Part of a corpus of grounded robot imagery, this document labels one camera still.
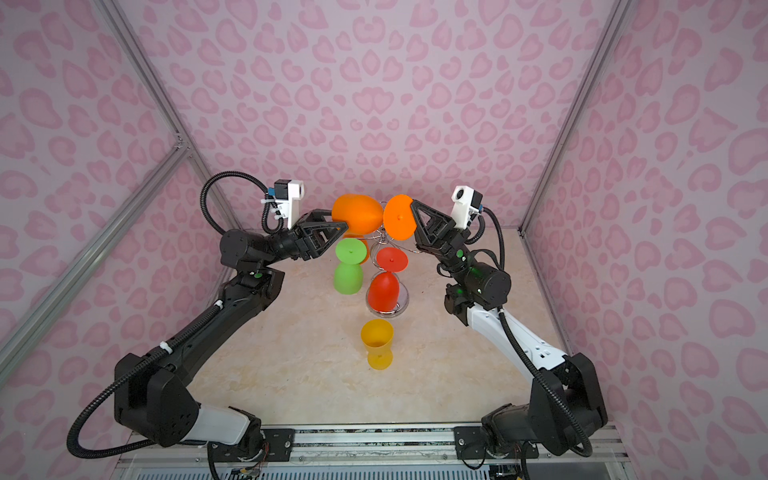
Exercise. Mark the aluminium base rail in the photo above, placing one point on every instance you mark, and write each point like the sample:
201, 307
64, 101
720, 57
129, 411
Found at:
337, 451

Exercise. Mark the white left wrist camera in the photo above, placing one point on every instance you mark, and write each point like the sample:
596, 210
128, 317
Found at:
282, 205

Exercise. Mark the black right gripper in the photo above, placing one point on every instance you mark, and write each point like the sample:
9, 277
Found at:
444, 243

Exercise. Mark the aluminium frame strut left diagonal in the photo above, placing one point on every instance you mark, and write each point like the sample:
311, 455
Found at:
39, 319

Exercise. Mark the red plastic wine glass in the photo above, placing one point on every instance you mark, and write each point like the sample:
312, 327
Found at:
386, 293

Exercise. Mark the chrome wire wine glass rack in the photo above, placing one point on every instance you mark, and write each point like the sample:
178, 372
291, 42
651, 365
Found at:
377, 241

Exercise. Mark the aluminium frame post back right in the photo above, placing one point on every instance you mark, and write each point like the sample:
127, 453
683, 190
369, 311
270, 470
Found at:
620, 14

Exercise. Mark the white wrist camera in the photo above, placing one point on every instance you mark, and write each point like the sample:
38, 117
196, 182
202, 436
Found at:
282, 205
467, 203

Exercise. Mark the aluminium frame post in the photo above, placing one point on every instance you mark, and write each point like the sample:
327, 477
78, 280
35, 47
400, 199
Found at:
130, 44
620, 14

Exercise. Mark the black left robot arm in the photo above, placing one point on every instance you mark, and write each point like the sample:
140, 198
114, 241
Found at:
153, 398

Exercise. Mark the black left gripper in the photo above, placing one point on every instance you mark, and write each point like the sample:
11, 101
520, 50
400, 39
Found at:
312, 249

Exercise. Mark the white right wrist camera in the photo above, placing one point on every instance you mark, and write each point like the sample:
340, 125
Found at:
467, 203

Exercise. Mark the orange wine glass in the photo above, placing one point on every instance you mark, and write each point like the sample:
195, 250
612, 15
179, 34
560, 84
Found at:
362, 250
364, 215

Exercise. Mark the aluminium frame post back left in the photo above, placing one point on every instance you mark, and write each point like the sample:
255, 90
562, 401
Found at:
130, 44

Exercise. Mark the green plastic wine glass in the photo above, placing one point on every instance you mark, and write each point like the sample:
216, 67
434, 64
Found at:
348, 275

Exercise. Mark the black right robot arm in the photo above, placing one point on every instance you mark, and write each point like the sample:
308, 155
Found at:
566, 406

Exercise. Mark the yellow plastic wine glass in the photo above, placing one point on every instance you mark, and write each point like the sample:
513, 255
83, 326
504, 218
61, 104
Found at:
377, 336

